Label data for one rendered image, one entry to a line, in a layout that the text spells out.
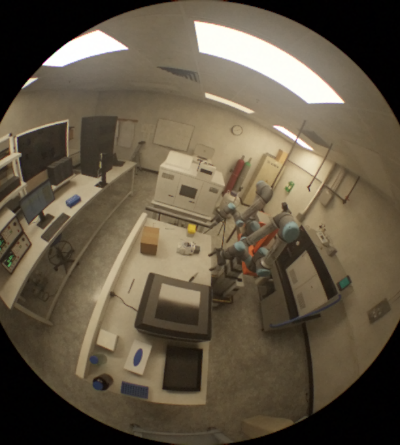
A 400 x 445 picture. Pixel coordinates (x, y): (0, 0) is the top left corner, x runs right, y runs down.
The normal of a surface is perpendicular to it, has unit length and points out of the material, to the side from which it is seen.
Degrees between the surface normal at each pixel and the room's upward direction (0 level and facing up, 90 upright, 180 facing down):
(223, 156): 90
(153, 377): 0
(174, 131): 90
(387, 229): 90
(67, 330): 0
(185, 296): 0
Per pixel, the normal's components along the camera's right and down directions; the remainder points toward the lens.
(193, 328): 0.31, -0.74
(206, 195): -0.06, 0.62
